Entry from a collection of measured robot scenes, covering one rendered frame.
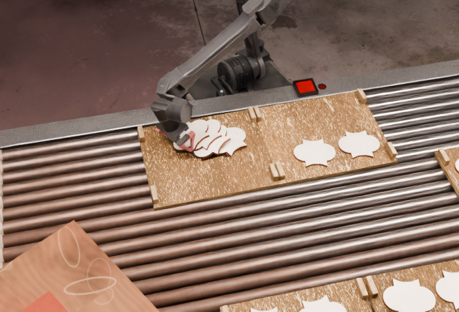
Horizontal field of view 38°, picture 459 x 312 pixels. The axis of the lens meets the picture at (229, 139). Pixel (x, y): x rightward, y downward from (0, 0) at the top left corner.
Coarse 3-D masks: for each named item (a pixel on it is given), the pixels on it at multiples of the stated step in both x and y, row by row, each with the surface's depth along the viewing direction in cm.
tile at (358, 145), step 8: (352, 136) 227; (360, 136) 227; (368, 136) 227; (344, 144) 224; (352, 144) 224; (360, 144) 224; (368, 144) 224; (376, 144) 224; (344, 152) 223; (352, 152) 222; (360, 152) 222; (368, 152) 222
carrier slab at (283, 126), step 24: (336, 96) 241; (264, 120) 233; (288, 120) 233; (312, 120) 233; (336, 120) 233; (360, 120) 233; (264, 144) 226; (288, 144) 225; (336, 144) 226; (384, 144) 226; (288, 168) 218; (312, 168) 218; (336, 168) 219; (360, 168) 219
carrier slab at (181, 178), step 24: (192, 120) 233; (240, 120) 233; (144, 144) 225; (168, 144) 225; (168, 168) 218; (192, 168) 218; (216, 168) 218; (240, 168) 218; (264, 168) 218; (168, 192) 211; (192, 192) 211; (216, 192) 211; (240, 192) 212
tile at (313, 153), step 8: (304, 144) 224; (312, 144) 224; (320, 144) 224; (296, 152) 222; (304, 152) 222; (312, 152) 222; (320, 152) 222; (328, 152) 222; (304, 160) 219; (312, 160) 219; (320, 160) 219; (328, 160) 220
